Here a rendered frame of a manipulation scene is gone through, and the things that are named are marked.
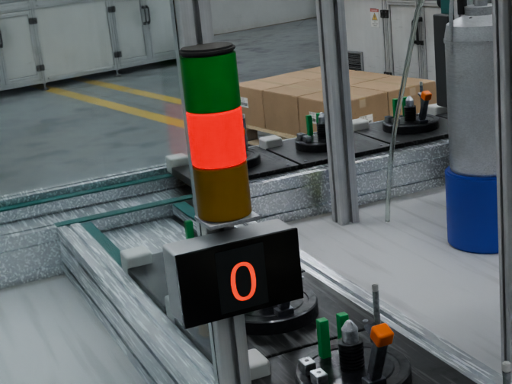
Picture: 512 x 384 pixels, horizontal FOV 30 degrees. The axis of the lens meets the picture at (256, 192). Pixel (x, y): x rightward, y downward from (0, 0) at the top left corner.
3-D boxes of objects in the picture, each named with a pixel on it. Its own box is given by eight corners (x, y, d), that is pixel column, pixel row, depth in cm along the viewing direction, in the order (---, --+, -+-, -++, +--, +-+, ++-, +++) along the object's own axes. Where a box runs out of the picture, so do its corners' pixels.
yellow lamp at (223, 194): (260, 215, 87) (255, 162, 86) (209, 226, 85) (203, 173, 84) (239, 202, 91) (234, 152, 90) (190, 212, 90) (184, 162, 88)
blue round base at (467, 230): (545, 242, 185) (545, 168, 180) (478, 260, 179) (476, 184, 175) (495, 222, 198) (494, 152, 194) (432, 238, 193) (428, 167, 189)
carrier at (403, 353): (497, 411, 110) (494, 311, 106) (311, 475, 101) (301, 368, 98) (387, 337, 131) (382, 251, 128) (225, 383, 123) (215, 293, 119)
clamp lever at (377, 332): (385, 380, 110) (395, 333, 105) (370, 385, 109) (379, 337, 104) (370, 359, 112) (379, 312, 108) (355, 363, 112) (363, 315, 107)
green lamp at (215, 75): (250, 107, 84) (244, 52, 83) (196, 116, 82) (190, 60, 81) (228, 99, 89) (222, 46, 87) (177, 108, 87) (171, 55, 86)
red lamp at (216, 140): (255, 161, 86) (250, 108, 84) (203, 172, 84) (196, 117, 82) (234, 152, 90) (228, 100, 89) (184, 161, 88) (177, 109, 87)
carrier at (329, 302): (386, 335, 132) (380, 250, 128) (225, 382, 123) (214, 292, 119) (308, 282, 153) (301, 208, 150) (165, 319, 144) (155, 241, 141)
